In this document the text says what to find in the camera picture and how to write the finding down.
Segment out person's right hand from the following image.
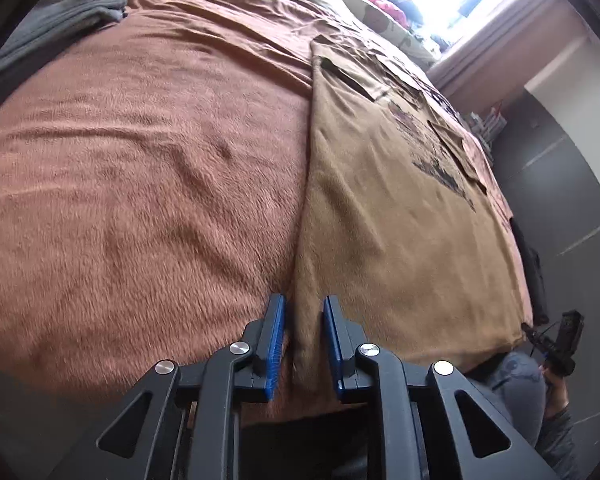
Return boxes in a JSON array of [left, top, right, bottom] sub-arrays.
[[540, 365, 569, 419]]

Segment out black folded garment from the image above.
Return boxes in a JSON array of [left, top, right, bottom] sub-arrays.
[[509, 217, 550, 326]]

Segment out pink curtain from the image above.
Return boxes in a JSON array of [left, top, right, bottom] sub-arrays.
[[427, 0, 588, 114]]

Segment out brown printed t-shirt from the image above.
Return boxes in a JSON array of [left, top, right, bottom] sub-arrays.
[[294, 39, 526, 390]]

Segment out person's grey patterned trousers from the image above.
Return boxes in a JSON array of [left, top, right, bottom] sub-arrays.
[[466, 351, 581, 479]]

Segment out dark wardrobe panel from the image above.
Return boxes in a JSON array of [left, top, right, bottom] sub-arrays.
[[492, 91, 600, 474]]

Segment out white nightstand with items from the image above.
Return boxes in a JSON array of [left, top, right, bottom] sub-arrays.
[[462, 104, 507, 164]]

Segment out rust orange bed cover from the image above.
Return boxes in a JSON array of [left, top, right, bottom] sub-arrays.
[[0, 0, 531, 423]]

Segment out bear print pillow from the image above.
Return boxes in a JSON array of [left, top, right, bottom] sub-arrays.
[[342, 0, 436, 72]]

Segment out grey folded clothes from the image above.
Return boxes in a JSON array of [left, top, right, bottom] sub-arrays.
[[0, 0, 128, 73]]

